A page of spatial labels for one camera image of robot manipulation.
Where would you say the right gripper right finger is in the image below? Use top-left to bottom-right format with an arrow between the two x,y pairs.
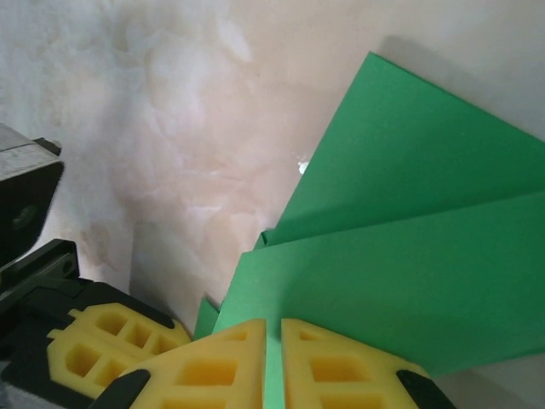
280,318 -> 456,409

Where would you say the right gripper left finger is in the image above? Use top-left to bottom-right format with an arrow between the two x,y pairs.
97,318 -> 268,409

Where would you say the green square paper sheet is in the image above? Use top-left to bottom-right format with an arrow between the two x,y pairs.
193,50 -> 545,409

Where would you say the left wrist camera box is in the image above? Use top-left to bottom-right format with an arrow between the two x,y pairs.
0,123 -> 66,274

